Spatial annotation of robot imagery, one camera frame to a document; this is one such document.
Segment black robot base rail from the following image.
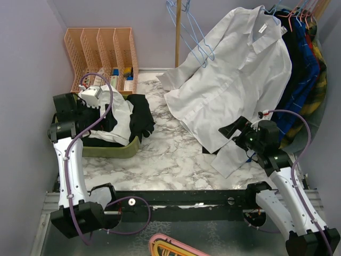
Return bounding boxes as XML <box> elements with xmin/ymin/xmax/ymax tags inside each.
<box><xmin>103</xmin><ymin>183</ymin><xmax>278</xmax><ymax>223</ymax></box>

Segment blue plaid hanging shirt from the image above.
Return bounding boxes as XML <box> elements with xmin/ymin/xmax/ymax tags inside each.
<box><xmin>269</xmin><ymin>10</ymin><xmax>320</xmax><ymax>142</ymax></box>

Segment green plastic basket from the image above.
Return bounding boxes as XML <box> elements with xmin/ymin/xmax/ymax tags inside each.
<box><xmin>81</xmin><ymin>92</ymin><xmax>141</xmax><ymax>159</ymax></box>

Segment orange file organizer rack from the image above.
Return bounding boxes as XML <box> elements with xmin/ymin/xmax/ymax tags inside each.
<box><xmin>64</xmin><ymin>28</ymin><xmax>139</xmax><ymax>95</ymax></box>

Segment hanging white shirt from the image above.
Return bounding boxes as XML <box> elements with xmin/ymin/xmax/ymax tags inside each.
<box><xmin>158</xmin><ymin>6</ymin><xmax>292</xmax><ymax>178</ymax></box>

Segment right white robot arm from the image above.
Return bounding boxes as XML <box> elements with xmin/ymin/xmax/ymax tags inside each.
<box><xmin>219</xmin><ymin>116</ymin><xmax>340</xmax><ymax>255</ymax></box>

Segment orange hangers on rack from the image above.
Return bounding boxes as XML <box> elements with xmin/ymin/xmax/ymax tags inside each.
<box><xmin>278</xmin><ymin>0</ymin><xmax>330</xmax><ymax>31</ymax></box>

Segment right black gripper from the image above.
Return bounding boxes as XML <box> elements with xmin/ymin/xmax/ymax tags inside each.
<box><xmin>220</xmin><ymin>115</ymin><xmax>264</xmax><ymax>153</ymax></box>

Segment small items in organizer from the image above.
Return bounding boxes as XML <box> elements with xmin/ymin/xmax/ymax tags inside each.
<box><xmin>85</xmin><ymin>67</ymin><xmax>134</xmax><ymax>91</ymax></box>

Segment white shirt being hung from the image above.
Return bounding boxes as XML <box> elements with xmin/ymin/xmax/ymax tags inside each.
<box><xmin>90</xmin><ymin>87</ymin><xmax>134</xmax><ymax>146</ymax></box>

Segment light blue wire hanger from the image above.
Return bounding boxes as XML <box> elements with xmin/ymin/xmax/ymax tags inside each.
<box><xmin>183</xmin><ymin>0</ymin><xmax>215</xmax><ymax>68</ymax></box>

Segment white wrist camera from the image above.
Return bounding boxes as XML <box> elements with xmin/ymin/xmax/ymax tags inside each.
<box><xmin>78</xmin><ymin>86</ymin><xmax>102</xmax><ymax>108</ymax></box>
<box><xmin>258</xmin><ymin>110</ymin><xmax>271</xmax><ymax>119</ymax></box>

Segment pink plastic hanger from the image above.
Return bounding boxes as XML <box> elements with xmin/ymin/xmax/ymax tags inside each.
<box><xmin>149</xmin><ymin>233</ymin><xmax>208</xmax><ymax>256</ymax></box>

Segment wooden pole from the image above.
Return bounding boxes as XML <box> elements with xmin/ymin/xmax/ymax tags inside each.
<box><xmin>175</xmin><ymin>0</ymin><xmax>182</xmax><ymax>68</ymax></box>

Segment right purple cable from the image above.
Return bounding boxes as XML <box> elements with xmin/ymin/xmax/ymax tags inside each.
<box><xmin>243</xmin><ymin>109</ymin><xmax>334</xmax><ymax>256</ymax></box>

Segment black hanging garment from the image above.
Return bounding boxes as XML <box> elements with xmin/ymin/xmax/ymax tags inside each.
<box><xmin>274</xmin><ymin>11</ymin><xmax>305</xmax><ymax>113</ymax></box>

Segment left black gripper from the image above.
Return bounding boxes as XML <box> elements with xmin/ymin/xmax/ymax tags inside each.
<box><xmin>76</xmin><ymin>99</ymin><xmax>117</xmax><ymax>132</ymax></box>

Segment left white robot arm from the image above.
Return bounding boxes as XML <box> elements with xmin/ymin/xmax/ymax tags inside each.
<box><xmin>47</xmin><ymin>93</ymin><xmax>118</xmax><ymax>238</ymax></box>

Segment blue hanger holding shirt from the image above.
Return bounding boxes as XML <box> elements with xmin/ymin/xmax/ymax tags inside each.
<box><xmin>261</xmin><ymin>0</ymin><xmax>282</xmax><ymax>25</ymax></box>

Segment black garment in basket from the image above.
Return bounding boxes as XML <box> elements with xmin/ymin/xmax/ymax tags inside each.
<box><xmin>127</xmin><ymin>94</ymin><xmax>155</xmax><ymax>142</ymax></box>

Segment yellow plaid hanging shirt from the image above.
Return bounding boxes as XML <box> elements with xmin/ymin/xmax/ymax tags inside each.
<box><xmin>278</xmin><ymin>20</ymin><xmax>327</xmax><ymax>152</ymax></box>

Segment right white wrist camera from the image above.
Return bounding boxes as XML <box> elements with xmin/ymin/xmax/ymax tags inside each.
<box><xmin>258</xmin><ymin>110</ymin><xmax>271</xmax><ymax>119</ymax></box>

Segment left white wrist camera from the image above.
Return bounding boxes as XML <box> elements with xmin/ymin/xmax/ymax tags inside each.
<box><xmin>78</xmin><ymin>86</ymin><xmax>102</xmax><ymax>108</ymax></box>

